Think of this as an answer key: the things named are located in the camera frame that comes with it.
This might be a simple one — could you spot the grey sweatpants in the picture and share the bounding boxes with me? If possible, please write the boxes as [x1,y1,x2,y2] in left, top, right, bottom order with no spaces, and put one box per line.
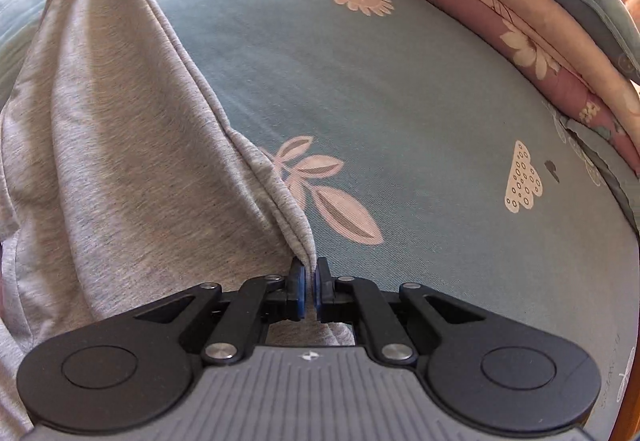
[0,0,356,441]

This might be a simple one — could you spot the orange wooden headboard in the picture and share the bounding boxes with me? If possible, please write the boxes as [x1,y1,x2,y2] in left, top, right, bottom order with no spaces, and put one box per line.
[610,343,640,441]

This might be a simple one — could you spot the pink floral folded quilt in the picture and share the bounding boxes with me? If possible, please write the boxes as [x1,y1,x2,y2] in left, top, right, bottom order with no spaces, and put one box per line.
[430,0,639,170]

